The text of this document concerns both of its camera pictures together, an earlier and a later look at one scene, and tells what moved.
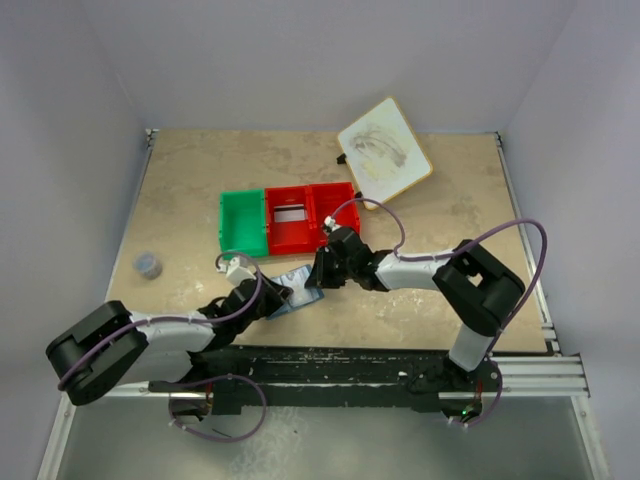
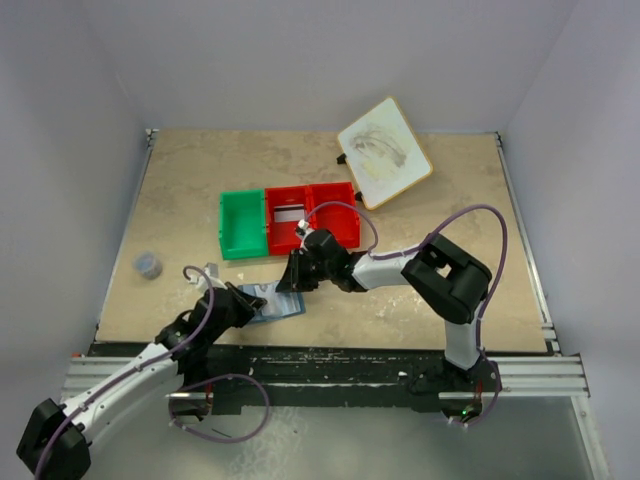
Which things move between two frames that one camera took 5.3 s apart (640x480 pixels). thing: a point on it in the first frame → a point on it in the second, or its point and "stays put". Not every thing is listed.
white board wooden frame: (383, 153) stays put
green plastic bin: (243, 221) stays put
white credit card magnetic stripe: (291, 212) stays put
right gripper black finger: (315, 279) → (292, 279)
